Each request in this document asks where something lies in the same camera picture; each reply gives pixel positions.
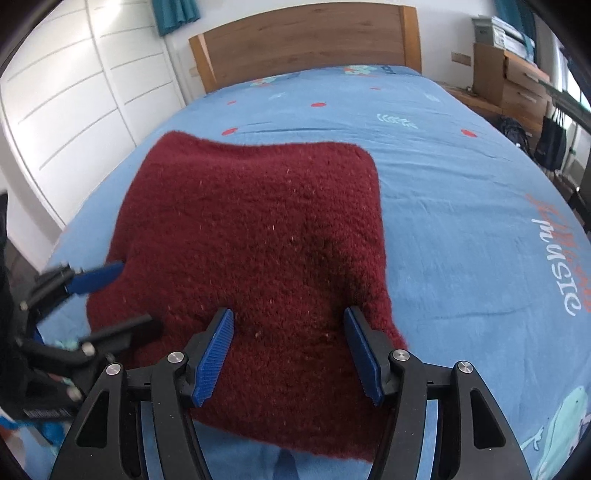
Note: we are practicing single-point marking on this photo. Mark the wooden drawer cabinet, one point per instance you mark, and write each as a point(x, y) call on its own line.
point(512, 84)

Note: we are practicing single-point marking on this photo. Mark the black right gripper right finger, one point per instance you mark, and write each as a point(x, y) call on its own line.
point(473, 438)

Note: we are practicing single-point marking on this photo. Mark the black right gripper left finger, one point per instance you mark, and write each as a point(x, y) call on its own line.
point(106, 439)

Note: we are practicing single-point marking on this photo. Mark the light blue printed bed sheet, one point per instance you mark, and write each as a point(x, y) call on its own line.
point(485, 259)

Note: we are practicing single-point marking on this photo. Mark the black bag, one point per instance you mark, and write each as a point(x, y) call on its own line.
point(551, 148)

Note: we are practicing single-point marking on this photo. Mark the dark red knitted sweater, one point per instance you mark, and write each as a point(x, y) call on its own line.
point(285, 236)

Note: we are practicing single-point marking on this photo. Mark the teal window curtain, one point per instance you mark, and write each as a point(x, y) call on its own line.
point(170, 15)

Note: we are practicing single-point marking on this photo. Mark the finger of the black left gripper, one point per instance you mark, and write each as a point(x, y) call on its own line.
point(126, 335)
point(55, 286)

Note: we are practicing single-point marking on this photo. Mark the wooden bed headboard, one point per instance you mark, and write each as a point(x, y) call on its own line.
point(306, 37)

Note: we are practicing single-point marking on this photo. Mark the white wardrobe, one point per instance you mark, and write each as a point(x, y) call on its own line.
point(87, 86)

